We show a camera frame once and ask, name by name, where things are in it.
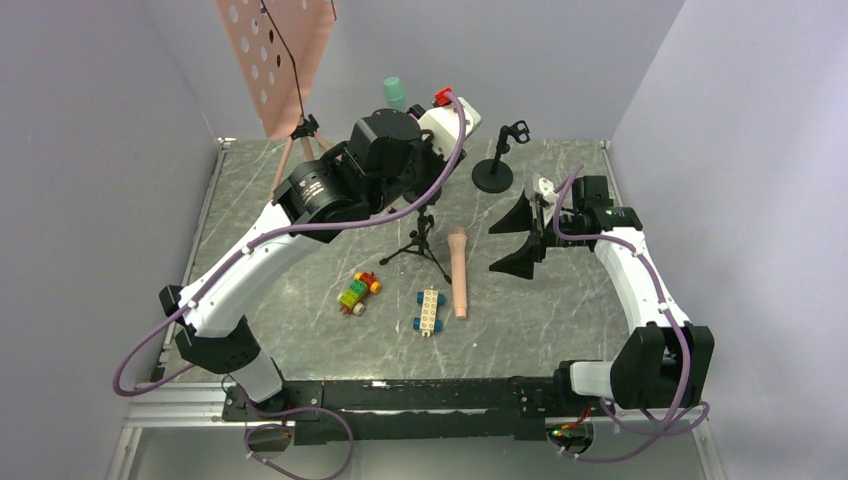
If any black shock-mount tripod stand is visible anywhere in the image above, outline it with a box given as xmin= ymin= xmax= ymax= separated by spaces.
xmin=379 ymin=205 xmax=452 ymax=285

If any teal green microphone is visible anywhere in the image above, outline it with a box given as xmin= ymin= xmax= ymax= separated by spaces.
xmin=383 ymin=76 xmax=407 ymax=111

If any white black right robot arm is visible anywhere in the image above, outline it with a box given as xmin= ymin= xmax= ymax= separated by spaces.
xmin=489 ymin=175 xmax=715 ymax=411

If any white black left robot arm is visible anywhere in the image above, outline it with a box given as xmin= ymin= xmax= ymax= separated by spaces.
xmin=160 ymin=99 xmax=482 ymax=404

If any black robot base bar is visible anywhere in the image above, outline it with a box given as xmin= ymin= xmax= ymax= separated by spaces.
xmin=222 ymin=376 xmax=599 ymax=446

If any pink music stand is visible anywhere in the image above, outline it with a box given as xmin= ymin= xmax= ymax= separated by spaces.
xmin=214 ymin=0 xmax=338 ymax=191

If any pink microphone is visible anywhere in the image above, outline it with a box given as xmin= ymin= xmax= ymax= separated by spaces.
xmin=447 ymin=226 xmax=468 ymax=320

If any white blue brick car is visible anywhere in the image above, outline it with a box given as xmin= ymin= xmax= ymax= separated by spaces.
xmin=413 ymin=289 xmax=446 ymax=338

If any red green brick car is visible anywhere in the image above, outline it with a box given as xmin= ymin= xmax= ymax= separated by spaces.
xmin=337 ymin=272 xmax=382 ymax=316

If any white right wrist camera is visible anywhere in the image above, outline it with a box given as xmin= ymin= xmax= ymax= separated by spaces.
xmin=524 ymin=174 xmax=558 ymax=204

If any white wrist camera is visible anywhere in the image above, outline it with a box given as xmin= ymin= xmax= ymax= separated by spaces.
xmin=418 ymin=86 xmax=482 ymax=157
xmin=524 ymin=174 xmax=558 ymax=204

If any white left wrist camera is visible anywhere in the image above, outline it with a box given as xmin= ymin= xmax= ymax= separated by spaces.
xmin=418 ymin=86 xmax=482 ymax=157

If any aluminium table edge rail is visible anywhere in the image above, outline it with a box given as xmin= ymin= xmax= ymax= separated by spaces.
xmin=162 ymin=137 xmax=236 ymax=352

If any front aluminium rail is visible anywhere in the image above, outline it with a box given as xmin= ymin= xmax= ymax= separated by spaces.
xmin=122 ymin=377 xmax=707 ymax=432

